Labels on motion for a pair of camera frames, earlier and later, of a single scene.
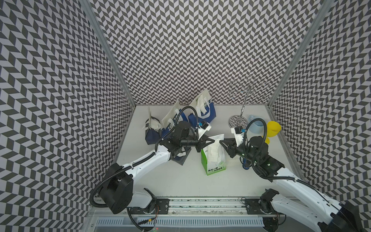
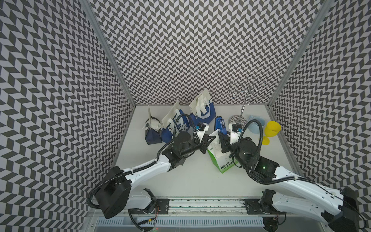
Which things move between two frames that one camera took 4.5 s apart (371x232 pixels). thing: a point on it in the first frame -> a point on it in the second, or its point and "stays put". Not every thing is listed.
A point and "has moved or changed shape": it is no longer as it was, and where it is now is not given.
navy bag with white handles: (153, 129) stays put
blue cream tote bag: (172, 119) stays put
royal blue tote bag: (205, 108) stays put
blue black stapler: (245, 166) has moved or changed shape
